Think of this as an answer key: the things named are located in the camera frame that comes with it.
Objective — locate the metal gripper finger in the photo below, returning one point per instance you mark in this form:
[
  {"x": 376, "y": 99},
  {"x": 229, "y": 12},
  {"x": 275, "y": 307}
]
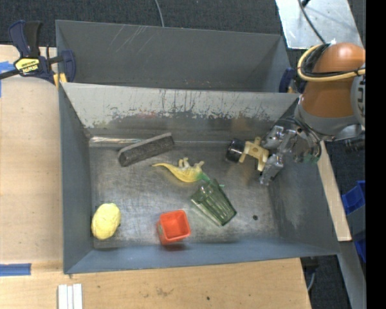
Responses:
[
  {"x": 274, "y": 137},
  {"x": 271, "y": 171}
]

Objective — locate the cream and black spray nozzle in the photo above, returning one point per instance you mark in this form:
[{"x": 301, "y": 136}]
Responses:
[{"x": 252, "y": 151}]

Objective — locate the green clear glass cup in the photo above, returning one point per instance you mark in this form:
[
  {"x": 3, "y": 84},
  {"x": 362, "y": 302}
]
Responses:
[{"x": 214, "y": 203}]

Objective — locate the yellow toy dinosaur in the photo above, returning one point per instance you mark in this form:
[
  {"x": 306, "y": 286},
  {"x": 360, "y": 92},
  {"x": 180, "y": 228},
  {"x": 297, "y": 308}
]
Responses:
[{"x": 186, "y": 173}]

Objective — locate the orange square cup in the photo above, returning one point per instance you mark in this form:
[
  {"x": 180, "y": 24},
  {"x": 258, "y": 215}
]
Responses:
[{"x": 174, "y": 227}]

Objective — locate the dark green flat block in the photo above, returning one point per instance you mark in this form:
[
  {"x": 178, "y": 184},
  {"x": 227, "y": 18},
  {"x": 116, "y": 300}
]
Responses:
[{"x": 146, "y": 150}]

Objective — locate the grey metal bin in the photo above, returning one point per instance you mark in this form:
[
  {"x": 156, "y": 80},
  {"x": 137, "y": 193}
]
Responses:
[{"x": 154, "y": 60}]

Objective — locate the yellow toy lemon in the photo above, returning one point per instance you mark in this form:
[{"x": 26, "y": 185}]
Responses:
[{"x": 105, "y": 221}]

